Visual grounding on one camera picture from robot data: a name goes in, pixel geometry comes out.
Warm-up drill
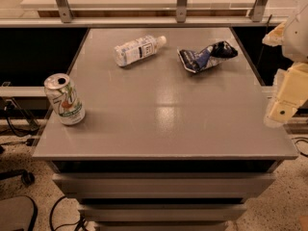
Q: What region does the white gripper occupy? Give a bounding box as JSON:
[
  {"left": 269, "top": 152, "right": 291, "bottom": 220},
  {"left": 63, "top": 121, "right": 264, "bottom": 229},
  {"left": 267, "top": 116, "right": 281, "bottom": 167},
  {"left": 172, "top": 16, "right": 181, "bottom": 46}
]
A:
[{"left": 262, "top": 22, "right": 308, "bottom": 125}]

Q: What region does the blue chip bag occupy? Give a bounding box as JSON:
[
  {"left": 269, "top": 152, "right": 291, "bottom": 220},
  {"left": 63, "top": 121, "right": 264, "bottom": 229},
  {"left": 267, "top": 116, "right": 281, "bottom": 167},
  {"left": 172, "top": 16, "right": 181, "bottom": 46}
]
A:
[{"left": 177, "top": 40, "right": 238, "bottom": 74}]

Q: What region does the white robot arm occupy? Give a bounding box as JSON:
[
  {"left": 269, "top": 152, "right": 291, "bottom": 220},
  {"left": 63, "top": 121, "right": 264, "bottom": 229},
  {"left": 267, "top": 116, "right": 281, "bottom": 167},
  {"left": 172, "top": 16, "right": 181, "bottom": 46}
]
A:
[{"left": 262, "top": 5, "right": 308, "bottom": 128}]

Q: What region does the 7up soda can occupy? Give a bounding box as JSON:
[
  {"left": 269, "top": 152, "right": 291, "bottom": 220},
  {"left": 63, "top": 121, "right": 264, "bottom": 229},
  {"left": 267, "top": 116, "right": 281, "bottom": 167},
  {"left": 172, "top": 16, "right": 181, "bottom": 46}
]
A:
[{"left": 44, "top": 73, "right": 86, "bottom": 125}]

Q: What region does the grey drawer cabinet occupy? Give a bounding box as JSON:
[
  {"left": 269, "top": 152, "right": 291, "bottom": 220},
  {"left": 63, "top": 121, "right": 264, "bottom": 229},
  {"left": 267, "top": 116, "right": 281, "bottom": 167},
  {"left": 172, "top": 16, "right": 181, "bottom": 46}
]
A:
[{"left": 35, "top": 28, "right": 297, "bottom": 231}]

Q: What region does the clear plastic water bottle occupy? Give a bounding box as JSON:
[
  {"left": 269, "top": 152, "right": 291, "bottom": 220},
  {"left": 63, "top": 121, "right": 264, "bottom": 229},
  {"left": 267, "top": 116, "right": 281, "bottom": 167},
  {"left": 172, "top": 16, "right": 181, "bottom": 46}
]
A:
[{"left": 114, "top": 35, "right": 167, "bottom": 67}]

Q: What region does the lower grey drawer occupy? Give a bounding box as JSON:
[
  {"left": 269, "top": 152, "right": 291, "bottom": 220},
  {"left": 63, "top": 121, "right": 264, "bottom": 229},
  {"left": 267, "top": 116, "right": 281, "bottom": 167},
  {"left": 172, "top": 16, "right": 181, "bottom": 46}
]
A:
[{"left": 79, "top": 204, "right": 246, "bottom": 222}]

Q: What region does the grey drawer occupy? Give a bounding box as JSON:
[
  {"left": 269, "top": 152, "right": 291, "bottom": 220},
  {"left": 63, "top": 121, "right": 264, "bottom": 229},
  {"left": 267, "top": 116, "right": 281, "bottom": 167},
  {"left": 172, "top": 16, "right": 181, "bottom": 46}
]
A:
[
  {"left": 79, "top": 204, "right": 246, "bottom": 222},
  {"left": 53, "top": 173, "right": 275, "bottom": 199}
]

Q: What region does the upper grey drawer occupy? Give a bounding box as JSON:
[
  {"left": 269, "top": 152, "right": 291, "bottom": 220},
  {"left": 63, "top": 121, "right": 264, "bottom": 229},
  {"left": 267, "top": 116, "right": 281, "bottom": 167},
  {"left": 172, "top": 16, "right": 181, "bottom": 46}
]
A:
[{"left": 53, "top": 173, "right": 275, "bottom": 199}]

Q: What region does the black chair caster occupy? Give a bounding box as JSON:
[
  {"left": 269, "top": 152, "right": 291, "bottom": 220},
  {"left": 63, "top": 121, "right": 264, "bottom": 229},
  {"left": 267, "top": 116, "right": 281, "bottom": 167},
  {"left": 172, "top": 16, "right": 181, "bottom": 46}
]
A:
[{"left": 0, "top": 169, "right": 35, "bottom": 186}]

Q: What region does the grey chair seat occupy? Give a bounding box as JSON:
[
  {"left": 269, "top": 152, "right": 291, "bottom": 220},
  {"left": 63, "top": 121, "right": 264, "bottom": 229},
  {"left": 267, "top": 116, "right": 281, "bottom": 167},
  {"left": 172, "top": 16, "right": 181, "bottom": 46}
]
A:
[{"left": 0, "top": 195, "right": 38, "bottom": 231}]

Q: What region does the right metal bracket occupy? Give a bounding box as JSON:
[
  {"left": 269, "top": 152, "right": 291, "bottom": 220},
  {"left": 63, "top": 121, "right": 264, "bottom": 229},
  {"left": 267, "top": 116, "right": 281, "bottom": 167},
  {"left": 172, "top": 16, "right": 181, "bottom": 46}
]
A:
[{"left": 249, "top": 0, "right": 269, "bottom": 22}]

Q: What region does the metal bracket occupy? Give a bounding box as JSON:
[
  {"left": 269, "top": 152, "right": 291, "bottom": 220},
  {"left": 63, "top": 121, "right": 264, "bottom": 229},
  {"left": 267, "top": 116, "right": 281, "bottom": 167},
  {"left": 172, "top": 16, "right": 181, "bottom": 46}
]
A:
[
  {"left": 249, "top": 0, "right": 269, "bottom": 22},
  {"left": 175, "top": 0, "right": 188, "bottom": 23},
  {"left": 55, "top": 0, "right": 73, "bottom": 23}
]

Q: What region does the black cable right floor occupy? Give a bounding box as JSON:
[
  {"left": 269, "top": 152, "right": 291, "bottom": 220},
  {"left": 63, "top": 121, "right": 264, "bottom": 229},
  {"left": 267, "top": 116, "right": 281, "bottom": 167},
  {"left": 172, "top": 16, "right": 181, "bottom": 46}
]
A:
[{"left": 291, "top": 136, "right": 308, "bottom": 158}]

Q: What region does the middle metal bracket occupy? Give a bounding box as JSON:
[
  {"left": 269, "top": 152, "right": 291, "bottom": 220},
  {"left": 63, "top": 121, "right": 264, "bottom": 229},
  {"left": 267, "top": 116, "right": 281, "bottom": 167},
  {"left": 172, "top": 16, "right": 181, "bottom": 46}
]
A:
[{"left": 175, "top": 0, "right": 188, "bottom": 23}]

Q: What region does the left metal bracket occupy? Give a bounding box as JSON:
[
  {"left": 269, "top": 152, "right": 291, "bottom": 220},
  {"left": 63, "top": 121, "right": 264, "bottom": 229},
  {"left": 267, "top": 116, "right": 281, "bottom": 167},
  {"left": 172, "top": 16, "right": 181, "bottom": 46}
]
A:
[{"left": 55, "top": 0, "right": 73, "bottom": 23}]

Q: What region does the black floor cable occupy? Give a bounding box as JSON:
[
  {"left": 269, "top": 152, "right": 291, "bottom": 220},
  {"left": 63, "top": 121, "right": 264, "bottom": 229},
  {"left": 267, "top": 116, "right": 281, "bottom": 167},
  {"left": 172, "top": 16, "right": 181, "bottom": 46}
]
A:
[{"left": 48, "top": 195, "right": 89, "bottom": 231}]

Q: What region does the black cable bundle left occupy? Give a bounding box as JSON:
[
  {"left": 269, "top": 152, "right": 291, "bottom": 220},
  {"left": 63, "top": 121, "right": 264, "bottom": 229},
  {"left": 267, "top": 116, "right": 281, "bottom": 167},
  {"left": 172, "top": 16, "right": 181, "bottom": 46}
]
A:
[{"left": 0, "top": 97, "right": 41, "bottom": 147}]

